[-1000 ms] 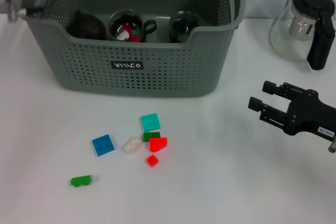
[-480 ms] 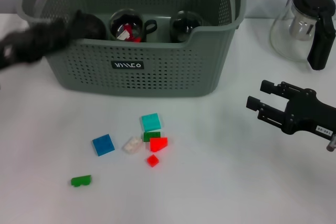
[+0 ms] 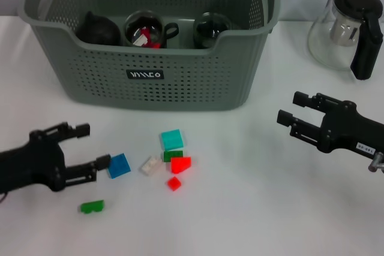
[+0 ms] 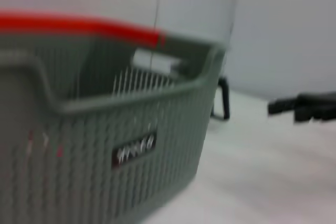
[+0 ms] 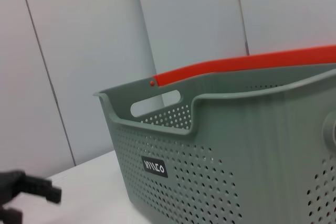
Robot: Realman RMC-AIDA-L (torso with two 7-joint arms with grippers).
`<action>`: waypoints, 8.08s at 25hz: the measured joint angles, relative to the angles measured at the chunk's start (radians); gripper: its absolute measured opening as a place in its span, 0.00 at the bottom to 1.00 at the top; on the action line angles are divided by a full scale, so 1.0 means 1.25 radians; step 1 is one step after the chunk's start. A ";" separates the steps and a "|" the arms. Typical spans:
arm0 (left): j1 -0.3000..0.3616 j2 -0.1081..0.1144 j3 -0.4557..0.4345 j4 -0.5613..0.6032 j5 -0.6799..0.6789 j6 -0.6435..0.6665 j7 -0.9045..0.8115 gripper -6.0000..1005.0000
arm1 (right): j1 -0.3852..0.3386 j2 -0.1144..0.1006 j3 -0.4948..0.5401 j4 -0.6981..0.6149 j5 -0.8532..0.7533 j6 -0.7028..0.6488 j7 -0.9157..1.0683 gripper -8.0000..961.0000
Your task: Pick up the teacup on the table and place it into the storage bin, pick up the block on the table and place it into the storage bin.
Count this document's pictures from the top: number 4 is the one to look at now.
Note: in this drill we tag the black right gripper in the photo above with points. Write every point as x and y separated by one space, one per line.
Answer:
320 104

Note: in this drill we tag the grey perforated plastic storage bin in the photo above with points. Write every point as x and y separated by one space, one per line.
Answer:
105 129

